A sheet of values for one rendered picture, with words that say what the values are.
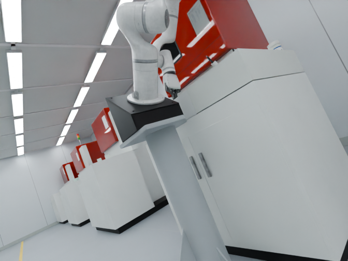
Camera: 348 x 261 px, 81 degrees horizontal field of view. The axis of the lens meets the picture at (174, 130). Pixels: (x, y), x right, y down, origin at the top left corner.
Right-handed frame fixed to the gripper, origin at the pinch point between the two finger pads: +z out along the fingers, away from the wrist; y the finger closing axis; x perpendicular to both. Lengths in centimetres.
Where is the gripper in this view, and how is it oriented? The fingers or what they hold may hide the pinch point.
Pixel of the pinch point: (175, 97)
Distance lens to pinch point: 126.4
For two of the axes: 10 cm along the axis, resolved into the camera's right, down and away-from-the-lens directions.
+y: -8.0, 0.4, -6.0
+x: 5.6, -3.2, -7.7
